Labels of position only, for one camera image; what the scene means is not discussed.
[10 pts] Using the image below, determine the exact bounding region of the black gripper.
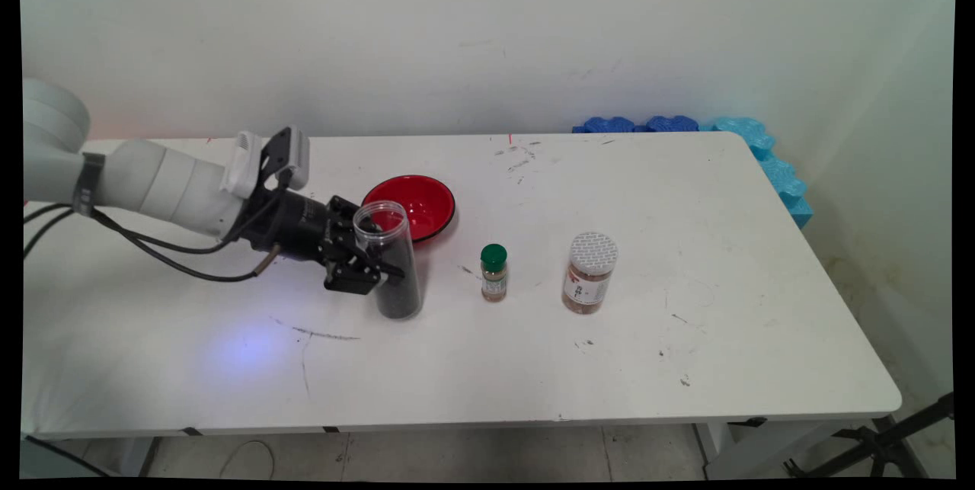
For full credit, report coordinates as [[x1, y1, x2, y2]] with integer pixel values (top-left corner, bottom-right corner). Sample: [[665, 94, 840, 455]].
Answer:
[[244, 189, 404, 296]]

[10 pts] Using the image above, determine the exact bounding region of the light blue foam mat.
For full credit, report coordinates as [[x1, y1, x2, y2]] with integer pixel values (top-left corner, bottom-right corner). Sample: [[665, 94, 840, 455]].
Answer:
[[701, 117, 814, 230]]

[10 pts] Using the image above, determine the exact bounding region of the black tripod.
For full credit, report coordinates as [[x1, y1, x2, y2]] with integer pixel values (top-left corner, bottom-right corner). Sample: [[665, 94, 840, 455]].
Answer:
[[785, 392, 954, 479]]

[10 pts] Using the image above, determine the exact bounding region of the black camera cable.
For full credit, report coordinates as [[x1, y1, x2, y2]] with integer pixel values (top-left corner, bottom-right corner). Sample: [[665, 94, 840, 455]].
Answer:
[[23, 170, 294, 255]]

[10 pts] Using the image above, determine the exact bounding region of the thin grey floor wire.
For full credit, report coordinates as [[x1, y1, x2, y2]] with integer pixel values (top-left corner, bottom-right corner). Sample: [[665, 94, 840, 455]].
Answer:
[[221, 440, 275, 479]]

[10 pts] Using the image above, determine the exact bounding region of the white-lidded brown spice jar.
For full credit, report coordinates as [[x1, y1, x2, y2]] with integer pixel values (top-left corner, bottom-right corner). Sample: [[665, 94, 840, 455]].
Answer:
[[561, 232, 619, 315]]

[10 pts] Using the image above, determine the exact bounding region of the red bowl with black rim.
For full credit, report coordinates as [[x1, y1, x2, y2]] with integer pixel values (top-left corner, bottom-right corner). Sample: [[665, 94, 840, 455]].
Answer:
[[362, 175, 457, 245]]

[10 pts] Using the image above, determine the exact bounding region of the grey velcro arm strap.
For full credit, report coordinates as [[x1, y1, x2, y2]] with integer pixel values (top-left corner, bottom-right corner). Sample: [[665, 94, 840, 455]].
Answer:
[[74, 152, 106, 216]]

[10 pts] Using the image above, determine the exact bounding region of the clear jar of black seeds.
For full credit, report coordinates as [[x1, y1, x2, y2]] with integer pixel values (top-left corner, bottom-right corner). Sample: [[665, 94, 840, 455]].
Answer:
[[352, 200, 422, 320]]

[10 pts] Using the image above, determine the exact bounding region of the small green-capped spice bottle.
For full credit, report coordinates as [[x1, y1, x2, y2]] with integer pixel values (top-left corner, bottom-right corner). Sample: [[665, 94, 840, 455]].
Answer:
[[480, 244, 509, 303]]

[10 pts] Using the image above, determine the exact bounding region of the white table leg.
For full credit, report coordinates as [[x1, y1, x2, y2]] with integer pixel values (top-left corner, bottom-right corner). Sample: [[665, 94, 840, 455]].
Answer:
[[118, 437, 161, 477], [695, 421, 877, 479]]

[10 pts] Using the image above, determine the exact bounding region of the black floor cable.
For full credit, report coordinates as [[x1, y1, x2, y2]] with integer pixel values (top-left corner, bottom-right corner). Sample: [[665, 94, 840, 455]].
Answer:
[[23, 435, 111, 479]]

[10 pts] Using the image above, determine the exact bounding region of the black cable with metal plug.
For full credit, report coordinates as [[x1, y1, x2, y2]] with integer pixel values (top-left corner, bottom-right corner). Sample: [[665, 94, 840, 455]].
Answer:
[[23, 204, 283, 283]]

